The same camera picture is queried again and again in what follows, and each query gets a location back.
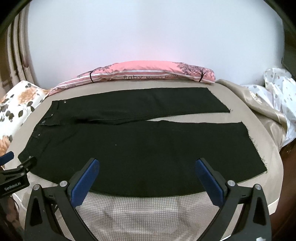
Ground dark wooden furniture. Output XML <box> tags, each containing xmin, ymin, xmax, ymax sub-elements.
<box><xmin>282</xmin><ymin>14</ymin><xmax>296</xmax><ymax>78</ymax></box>

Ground white dotted blanket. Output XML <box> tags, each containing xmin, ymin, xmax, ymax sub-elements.
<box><xmin>244</xmin><ymin>68</ymin><xmax>295</xmax><ymax>147</ymax></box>

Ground beige patterned mattress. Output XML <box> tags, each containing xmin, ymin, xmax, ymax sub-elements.
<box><xmin>10</xmin><ymin>80</ymin><xmax>285</xmax><ymax>240</ymax></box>

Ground beige curtain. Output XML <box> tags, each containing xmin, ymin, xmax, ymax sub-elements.
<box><xmin>1</xmin><ymin>6</ymin><xmax>37</xmax><ymax>97</ymax></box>

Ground black pants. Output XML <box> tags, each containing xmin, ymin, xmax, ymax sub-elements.
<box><xmin>18</xmin><ymin>87</ymin><xmax>266</xmax><ymax>197</ymax></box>

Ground pink striped tree-print pillow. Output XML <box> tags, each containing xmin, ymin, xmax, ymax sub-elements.
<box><xmin>48</xmin><ymin>61</ymin><xmax>216</xmax><ymax>96</ymax></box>

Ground white floral pillow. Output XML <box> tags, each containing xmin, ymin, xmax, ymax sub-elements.
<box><xmin>0</xmin><ymin>80</ymin><xmax>50</xmax><ymax>156</ymax></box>

